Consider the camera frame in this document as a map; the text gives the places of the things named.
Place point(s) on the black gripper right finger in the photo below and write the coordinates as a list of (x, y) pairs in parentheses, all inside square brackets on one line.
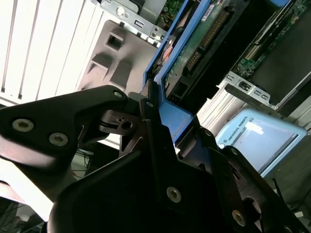
[(252, 191)]

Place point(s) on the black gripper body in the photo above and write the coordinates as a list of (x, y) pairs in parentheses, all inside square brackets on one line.
[(116, 194)]

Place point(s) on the hard disk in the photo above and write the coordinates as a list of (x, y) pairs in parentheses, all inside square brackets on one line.
[(184, 55)]

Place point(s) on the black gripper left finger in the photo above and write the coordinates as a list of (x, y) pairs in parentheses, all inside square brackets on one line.
[(60, 114)]

